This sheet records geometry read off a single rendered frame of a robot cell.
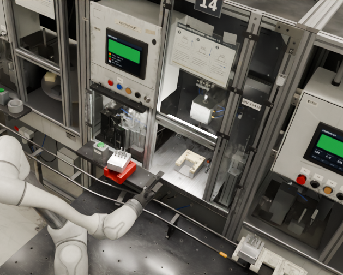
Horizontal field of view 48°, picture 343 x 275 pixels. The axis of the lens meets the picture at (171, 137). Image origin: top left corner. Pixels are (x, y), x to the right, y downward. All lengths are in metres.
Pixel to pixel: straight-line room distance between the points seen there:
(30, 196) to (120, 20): 0.92
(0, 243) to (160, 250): 1.38
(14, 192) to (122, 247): 0.88
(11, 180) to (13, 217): 1.75
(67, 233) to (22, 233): 1.24
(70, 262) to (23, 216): 1.47
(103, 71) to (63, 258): 0.98
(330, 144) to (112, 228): 0.99
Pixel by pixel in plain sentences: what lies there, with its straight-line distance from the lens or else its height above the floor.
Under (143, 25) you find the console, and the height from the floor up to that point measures 1.81.
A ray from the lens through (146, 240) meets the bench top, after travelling 2.33.
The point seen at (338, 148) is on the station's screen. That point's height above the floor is 1.63.
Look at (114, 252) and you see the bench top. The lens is 2.27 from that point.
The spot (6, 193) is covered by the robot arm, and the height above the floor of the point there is 1.41.
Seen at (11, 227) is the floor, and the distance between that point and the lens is 3.30.
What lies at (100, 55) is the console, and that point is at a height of 1.56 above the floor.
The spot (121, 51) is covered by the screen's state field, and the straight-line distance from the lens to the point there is 1.99.
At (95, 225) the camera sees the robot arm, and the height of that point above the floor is 1.07.
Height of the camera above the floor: 2.58
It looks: 40 degrees down
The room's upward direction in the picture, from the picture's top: 9 degrees clockwise
